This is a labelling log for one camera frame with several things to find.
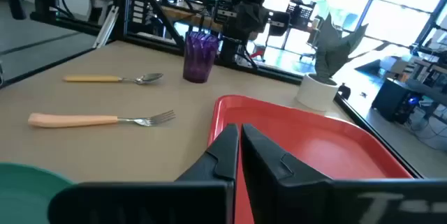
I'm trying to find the white plant pot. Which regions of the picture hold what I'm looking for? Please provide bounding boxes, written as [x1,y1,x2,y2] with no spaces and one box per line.
[295,73,339,112]

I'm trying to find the spoon with orange handle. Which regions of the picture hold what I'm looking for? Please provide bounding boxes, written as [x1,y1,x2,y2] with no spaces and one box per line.
[62,73,164,86]

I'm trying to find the green snake plant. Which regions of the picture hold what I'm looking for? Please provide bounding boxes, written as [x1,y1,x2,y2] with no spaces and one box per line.
[314,13,369,85]

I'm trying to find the white flat strip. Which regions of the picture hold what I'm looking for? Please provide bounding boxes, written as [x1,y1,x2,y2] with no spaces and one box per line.
[92,6,119,49]

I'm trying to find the black table edge clamp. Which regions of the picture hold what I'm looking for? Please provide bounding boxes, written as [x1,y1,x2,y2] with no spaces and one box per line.
[337,82,352,101]

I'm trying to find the green round plate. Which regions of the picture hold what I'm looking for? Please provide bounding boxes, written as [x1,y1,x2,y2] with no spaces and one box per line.
[0,162,75,224]

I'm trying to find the fork with peach handle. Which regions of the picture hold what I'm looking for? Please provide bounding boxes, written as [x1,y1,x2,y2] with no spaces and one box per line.
[27,110,177,129]

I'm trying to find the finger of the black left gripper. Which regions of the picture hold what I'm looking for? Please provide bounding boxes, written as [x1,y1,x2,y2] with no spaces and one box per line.
[251,4,268,31]
[238,4,253,31]

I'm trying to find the computer tower with blue light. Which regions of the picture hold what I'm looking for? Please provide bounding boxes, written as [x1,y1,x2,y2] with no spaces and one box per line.
[371,77,422,124]

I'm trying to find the black wire basket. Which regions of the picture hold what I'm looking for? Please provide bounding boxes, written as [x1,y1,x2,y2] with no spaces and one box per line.
[285,0,317,28]

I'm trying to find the wooden workbench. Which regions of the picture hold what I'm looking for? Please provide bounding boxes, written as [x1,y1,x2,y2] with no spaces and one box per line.
[160,6,224,33]

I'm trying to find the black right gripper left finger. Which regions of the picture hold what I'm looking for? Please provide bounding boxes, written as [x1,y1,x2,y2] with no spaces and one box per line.
[47,123,240,224]

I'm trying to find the grey office desk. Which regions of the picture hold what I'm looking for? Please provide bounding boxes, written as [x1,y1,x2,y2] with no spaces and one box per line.
[404,54,447,113]

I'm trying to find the red plastic tray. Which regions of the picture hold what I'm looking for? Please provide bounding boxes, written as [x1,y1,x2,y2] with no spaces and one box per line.
[207,94,414,224]

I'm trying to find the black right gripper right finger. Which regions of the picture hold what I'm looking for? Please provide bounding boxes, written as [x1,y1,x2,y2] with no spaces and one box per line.
[242,124,447,224]

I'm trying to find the red chair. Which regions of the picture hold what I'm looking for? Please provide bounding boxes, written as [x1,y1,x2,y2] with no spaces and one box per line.
[249,49,266,61]

